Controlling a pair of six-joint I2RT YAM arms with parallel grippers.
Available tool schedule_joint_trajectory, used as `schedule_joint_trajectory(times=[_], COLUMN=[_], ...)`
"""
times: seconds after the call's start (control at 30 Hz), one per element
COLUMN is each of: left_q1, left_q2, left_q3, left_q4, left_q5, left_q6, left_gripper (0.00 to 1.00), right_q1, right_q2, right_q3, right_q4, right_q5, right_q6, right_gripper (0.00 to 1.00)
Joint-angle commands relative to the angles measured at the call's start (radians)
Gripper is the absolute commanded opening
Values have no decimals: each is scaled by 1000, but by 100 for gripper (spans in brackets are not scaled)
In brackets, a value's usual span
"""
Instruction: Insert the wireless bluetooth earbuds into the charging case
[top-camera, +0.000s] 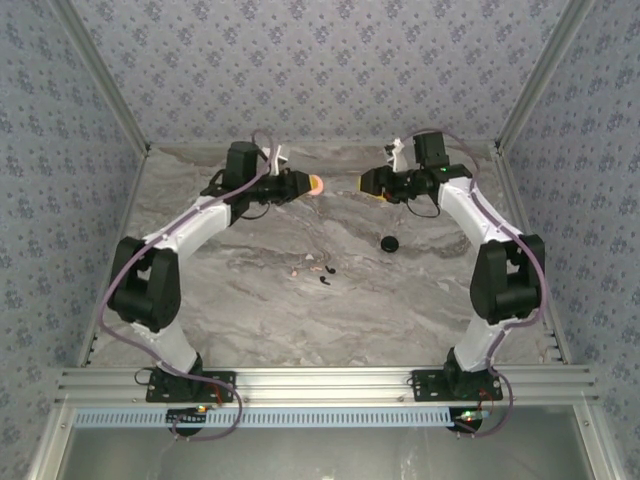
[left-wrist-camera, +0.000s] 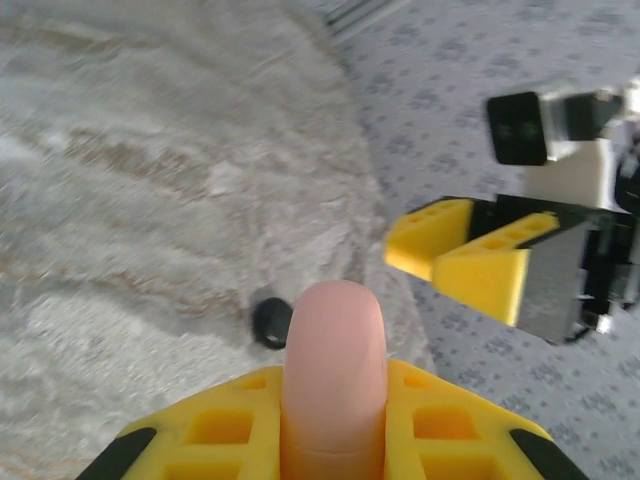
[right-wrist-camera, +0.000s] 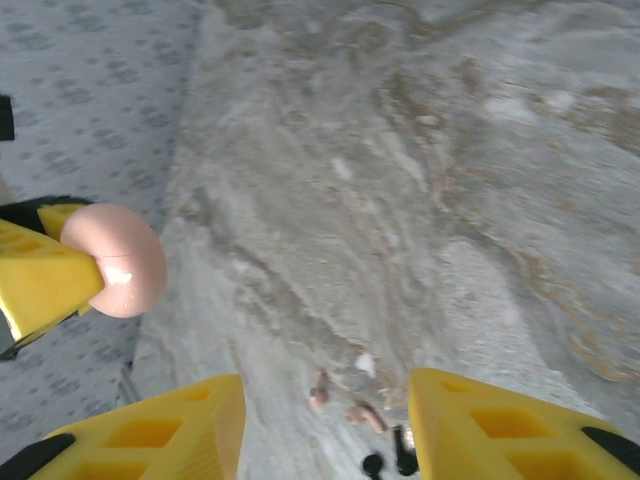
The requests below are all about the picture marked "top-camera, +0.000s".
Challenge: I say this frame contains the black controller board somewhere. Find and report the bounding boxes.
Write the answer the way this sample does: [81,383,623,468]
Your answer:
[166,405,209,432]
[451,407,494,432]

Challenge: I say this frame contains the grey metal panel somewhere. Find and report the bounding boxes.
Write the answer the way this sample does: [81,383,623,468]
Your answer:
[54,405,599,480]

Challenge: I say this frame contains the thin black left gripper cable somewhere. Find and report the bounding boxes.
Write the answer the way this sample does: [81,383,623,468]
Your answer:
[242,199,272,221]

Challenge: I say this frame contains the aluminium side rail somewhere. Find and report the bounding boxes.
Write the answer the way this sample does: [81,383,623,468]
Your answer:
[492,144,572,365]
[77,147,151,369]

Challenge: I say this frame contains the aluminium frame post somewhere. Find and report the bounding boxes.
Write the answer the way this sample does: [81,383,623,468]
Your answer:
[493,0,599,150]
[49,0,152,152]

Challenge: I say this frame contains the aluminium mounting rail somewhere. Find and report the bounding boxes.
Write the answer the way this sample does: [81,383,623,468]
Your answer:
[53,366,600,405]

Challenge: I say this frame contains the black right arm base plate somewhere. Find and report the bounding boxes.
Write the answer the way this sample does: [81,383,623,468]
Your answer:
[410,368,504,404]

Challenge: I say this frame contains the pale blue slotted cable duct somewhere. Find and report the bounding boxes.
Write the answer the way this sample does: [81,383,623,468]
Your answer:
[73,405,466,430]

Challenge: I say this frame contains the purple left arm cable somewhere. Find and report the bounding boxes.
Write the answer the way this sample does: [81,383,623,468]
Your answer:
[97,128,245,444]

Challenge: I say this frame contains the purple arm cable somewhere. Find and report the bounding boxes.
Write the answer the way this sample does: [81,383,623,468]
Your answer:
[97,128,245,444]
[439,130,550,439]

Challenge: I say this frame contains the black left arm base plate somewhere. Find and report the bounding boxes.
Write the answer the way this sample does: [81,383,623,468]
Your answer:
[145,370,237,404]

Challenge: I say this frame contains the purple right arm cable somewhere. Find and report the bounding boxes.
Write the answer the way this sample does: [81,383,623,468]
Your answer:
[439,130,550,439]

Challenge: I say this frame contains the aluminium frame leg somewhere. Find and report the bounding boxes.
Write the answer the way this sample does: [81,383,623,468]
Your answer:
[24,404,77,480]
[572,404,627,480]

